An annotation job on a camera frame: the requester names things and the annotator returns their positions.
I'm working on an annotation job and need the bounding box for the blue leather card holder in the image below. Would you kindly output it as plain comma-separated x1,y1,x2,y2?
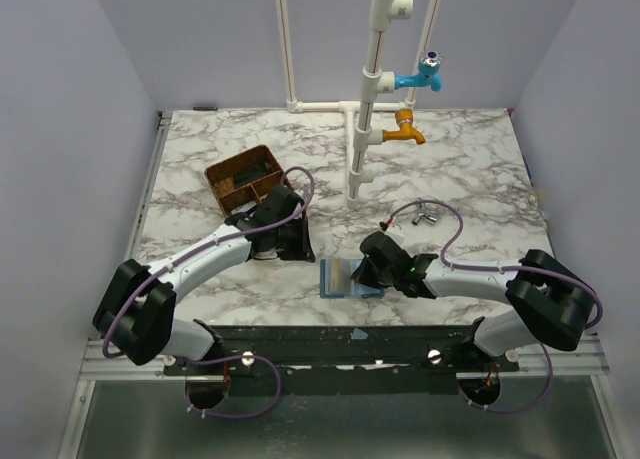
319,257,385,299

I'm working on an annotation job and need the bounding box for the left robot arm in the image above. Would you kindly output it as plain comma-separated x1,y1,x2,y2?
92,184,309,365

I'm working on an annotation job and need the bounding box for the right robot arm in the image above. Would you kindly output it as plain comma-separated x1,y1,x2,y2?
352,232,596,357

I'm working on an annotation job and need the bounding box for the woven brown basket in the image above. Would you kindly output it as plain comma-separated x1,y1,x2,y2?
204,145,284,217

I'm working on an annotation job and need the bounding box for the orange plastic faucet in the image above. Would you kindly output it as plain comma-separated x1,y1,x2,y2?
382,109,426,145

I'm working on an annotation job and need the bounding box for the blue plastic faucet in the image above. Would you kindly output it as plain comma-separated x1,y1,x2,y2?
394,50,442,92

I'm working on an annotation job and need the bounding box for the metal tap handle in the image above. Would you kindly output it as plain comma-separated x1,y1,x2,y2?
411,199,442,226

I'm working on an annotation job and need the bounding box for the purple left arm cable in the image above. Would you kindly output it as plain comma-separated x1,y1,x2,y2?
102,166,316,421

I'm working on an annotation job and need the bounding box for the black mounting rail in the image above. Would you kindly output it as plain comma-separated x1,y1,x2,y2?
164,326,519,396

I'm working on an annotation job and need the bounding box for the white pvc pipe frame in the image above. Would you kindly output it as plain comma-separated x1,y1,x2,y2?
275,0,442,208

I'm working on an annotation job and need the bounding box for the aluminium frame rail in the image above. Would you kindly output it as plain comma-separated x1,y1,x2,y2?
54,111,174,459

